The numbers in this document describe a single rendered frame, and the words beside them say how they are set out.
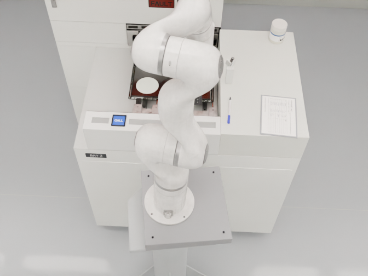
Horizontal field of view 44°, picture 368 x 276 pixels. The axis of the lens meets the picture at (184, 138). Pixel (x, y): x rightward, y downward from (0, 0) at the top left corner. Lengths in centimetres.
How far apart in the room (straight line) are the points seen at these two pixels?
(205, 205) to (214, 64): 79
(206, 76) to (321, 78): 246
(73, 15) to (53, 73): 124
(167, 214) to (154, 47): 76
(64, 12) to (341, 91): 204
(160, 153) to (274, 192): 93
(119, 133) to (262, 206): 86
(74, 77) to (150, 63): 149
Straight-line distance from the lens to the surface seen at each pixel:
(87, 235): 269
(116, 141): 189
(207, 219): 173
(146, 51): 110
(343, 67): 364
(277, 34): 217
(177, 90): 118
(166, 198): 161
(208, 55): 109
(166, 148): 139
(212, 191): 179
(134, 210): 179
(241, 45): 217
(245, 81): 201
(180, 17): 115
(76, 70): 253
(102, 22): 227
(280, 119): 189
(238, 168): 201
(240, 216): 241
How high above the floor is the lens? 241
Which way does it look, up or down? 54 degrees down
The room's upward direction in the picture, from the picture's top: 2 degrees clockwise
